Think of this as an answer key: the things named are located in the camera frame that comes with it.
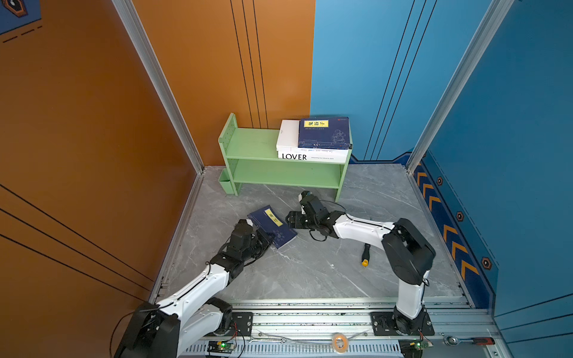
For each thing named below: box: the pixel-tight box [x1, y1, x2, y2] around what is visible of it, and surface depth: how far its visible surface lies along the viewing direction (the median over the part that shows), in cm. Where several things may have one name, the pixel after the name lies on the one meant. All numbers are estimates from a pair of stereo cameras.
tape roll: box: [332, 333, 349, 355], surface depth 72 cm
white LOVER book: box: [277, 148, 350, 164], surface depth 84 cm
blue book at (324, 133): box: [297, 117, 350, 150], surface depth 83 cm
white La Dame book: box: [276, 119, 300, 150], surface depth 87 cm
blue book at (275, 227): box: [246, 204, 298, 250], surface depth 91 cm
